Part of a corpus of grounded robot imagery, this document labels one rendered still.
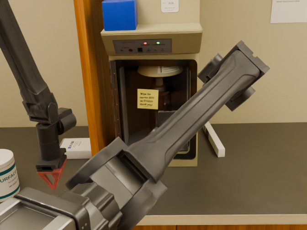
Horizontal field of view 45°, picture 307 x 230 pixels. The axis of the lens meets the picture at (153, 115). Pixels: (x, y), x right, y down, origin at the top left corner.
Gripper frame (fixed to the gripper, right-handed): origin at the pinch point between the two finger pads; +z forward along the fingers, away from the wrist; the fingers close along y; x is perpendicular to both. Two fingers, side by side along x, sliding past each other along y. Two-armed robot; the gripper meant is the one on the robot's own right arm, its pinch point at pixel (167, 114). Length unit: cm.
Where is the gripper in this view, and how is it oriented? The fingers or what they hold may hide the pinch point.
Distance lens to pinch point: 130.9
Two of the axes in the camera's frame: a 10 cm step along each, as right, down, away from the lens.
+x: -10.0, 0.2, 0.4
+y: -0.4, -9.1, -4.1
